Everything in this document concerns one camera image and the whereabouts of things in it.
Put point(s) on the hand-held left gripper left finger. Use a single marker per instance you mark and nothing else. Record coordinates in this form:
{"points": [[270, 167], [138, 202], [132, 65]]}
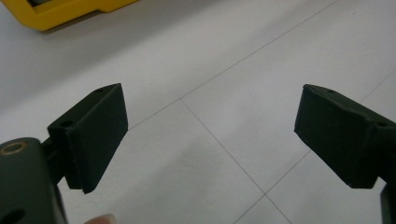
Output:
{"points": [[93, 140]]}

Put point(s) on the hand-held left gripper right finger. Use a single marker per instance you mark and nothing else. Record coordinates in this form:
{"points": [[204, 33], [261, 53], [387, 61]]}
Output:
{"points": [[342, 137]]}

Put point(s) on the yellow plastic box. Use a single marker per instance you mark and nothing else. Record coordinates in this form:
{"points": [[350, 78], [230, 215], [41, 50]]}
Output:
{"points": [[56, 14]]}

